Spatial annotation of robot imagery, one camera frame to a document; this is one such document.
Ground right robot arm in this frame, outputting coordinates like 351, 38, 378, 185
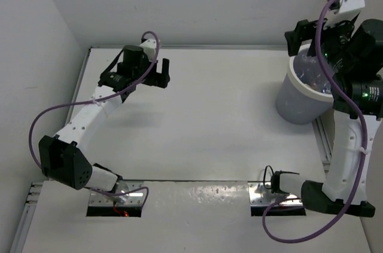
270, 19, 382, 218

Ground aluminium rail left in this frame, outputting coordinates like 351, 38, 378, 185
10, 182, 43, 253

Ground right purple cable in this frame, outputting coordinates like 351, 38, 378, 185
262, 0, 368, 243

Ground clear bottle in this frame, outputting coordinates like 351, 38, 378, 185
293, 49, 331, 95

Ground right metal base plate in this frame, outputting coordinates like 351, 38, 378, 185
248, 182, 303, 208

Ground grey bin white rim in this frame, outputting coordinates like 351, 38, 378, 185
275, 44, 333, 125

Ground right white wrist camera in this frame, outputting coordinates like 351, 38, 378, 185
324, 0, 365, 28

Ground metal base plate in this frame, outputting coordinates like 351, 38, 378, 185
248, 182, 303, 208
88, 180, 148, 208

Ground aluminium rail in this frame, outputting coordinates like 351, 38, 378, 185
10, 182, 43, 253
312, 117, 332, 174

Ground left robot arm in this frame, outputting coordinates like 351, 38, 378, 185
38, 39, 170, 194

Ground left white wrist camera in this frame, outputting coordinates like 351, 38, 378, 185
139, 39, 157, 60

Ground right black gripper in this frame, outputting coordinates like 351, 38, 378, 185
287, 10, 357, 71

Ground aluminium rail right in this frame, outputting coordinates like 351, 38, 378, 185
312, 117, 332, 174

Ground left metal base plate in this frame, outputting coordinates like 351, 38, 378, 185
88, 180, 148, 208

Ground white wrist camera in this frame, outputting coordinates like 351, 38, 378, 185
324, 0, 365, 28
139, 39, 157, 60

